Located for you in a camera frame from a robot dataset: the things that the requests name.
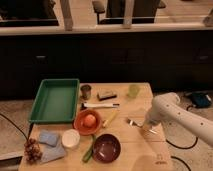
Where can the small metal cup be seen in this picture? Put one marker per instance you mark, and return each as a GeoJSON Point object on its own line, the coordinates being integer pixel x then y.
{"type": "Point", "coordinates": [86, 91]}

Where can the orange fruit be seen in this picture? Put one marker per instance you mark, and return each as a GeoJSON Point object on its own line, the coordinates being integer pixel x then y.
{"type": "Point", "coordinates": [89, 121]}

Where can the dark blue bag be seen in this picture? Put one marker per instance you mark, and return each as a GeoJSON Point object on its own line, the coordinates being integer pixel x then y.
{"type": "Point", "coordinates": [199, 99]}

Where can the light green plastic cup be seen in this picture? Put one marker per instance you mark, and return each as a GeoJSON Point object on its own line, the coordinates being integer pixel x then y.
{"type": "Point", "coordinates": [133, 90]}

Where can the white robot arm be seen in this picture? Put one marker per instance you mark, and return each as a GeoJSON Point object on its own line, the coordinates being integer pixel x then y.
{"type": "Point", "coordinates": [167, 106]}

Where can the office chair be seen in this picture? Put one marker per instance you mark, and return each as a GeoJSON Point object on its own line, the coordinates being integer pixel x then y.
{"type": "Point", "coordinates": [127, 11]}

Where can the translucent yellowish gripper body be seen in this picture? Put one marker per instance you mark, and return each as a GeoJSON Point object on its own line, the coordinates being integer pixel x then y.
{"type": "Point", "coordinates": [147, 127]}

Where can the black brown eraser block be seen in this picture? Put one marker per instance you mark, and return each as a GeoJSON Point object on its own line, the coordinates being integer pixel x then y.
{"type": "Point", "coordinates": [106, 95]}

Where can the white small bowl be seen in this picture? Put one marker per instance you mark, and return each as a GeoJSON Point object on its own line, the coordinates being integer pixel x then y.
{"type": "Point", "coordinates": [71, 138]}

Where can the purple bowl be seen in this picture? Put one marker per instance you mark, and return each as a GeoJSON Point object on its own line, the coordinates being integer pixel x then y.
{"type": "Point", "coordinates": [106, 148]}

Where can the orange bowl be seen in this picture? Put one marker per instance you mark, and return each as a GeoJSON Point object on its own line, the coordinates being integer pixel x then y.
{"type": "Point", "coordinates": [78, 122]}

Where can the green plastic tray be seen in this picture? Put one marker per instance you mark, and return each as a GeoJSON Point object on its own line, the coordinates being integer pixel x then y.
{"type": "Point", "coordinates": [55, 102]}

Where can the silver metal fork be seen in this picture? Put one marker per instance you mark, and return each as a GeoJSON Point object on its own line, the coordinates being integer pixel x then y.
{"type": "Point", "coordinates": [133, 123]}

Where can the grey blue cloth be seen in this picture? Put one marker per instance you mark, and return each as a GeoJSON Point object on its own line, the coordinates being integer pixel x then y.
{"type": "Point", "coordinates": [51, 153]}

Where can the bunch of brown grapes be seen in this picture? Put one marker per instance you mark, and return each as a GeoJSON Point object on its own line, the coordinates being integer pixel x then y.
{"type": "Point", "coordinates": [32, 151]}

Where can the white handled knife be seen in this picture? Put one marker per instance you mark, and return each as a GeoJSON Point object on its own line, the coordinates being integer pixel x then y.
{"type": "Point", "coordinates": [101, 105]}

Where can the blue sponge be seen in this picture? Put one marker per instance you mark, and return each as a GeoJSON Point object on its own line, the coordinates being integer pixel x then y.
{"type": "Point", "coordinates": [48, 137]}

